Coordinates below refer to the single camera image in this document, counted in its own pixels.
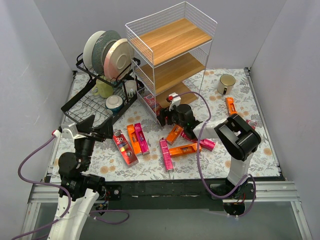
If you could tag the cream white plate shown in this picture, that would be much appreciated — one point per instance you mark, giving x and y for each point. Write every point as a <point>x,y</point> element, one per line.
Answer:
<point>88,49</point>

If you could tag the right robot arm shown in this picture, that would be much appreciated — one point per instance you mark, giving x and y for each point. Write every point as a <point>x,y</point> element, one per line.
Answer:
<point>239,139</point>

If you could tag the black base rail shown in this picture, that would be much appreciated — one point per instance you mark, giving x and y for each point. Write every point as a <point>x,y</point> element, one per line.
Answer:
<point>161,195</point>

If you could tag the magenta toothpaste box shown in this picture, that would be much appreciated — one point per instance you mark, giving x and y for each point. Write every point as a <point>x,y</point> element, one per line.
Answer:
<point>166,155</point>
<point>141,139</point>
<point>204,143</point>

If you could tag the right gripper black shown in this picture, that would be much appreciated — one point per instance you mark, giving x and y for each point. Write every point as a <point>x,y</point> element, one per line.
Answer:
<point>167,117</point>

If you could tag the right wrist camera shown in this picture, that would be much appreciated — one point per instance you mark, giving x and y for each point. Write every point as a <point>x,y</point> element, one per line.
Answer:
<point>174,99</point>

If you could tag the floral patterned table mat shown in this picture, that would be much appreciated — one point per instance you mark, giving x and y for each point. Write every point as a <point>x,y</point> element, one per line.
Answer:
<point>108,162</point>

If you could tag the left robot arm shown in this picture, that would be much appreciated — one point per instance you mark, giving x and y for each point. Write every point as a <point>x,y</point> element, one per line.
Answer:
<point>79,190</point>

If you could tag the cream mug black handle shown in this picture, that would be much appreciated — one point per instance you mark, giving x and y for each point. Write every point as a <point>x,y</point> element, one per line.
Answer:
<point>226,84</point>

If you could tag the orange toothpaste box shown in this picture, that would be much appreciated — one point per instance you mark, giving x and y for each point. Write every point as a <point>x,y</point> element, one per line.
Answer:
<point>134,140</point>
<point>183,150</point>
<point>174,134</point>
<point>230,106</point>

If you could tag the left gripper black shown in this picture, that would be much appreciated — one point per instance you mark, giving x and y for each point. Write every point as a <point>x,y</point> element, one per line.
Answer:
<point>92,134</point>

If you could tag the red 3D toothpaste box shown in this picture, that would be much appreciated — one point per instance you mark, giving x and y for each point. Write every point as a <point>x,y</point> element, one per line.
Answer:
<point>253,124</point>
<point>124,148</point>
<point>150,100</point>

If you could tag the black wire dish rack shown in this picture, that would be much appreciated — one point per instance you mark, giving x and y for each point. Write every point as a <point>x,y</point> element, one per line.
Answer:
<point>85,103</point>

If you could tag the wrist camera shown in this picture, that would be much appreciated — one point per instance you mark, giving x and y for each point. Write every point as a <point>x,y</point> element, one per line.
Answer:
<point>174,99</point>
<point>68,131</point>

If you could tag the pink and cream plate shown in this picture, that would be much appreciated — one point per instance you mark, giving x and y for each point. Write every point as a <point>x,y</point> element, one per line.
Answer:
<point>118,59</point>

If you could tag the white and teal bowl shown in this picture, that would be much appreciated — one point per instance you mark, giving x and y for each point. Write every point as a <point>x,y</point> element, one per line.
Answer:
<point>114,104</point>

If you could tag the white wire three-tier shelf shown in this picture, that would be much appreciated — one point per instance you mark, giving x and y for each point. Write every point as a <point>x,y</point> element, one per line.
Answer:
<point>175,45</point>

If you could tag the grey green patterned plate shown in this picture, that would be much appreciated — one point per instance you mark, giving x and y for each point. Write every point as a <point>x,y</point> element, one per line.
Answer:
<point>101,48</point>

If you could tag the pale yellow mug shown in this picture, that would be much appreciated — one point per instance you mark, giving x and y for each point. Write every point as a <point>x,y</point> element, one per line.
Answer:
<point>102,89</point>

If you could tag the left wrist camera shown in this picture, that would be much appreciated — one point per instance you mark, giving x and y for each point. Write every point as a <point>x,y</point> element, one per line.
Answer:
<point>68,131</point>

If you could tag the white upside-down cup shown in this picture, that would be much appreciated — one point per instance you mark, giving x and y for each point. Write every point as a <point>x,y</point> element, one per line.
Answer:
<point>130,88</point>

